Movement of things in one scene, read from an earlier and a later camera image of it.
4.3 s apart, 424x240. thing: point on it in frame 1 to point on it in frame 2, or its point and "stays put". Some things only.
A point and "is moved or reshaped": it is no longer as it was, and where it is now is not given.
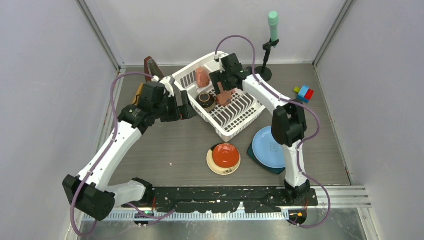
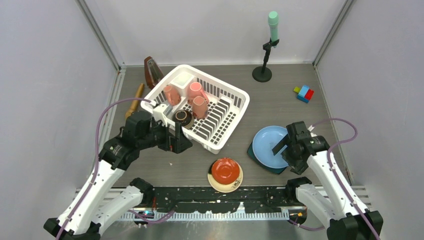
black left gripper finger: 186,110 to 182,142
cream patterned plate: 217,169 to 226,188
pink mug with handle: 202,77 is moved or reshaped
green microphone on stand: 264,72 stays put
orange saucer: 225,155 to 225,171
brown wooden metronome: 151,68 stays put
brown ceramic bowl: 207,101 is moved or reshaped
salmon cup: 224,97 to 199,107
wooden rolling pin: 136,98 stays put
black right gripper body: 221,76 to 298,164
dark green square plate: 251,152 stays put
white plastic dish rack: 228,121 is moved or reshaped
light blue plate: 267,150 stays put
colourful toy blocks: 305,94 stays put
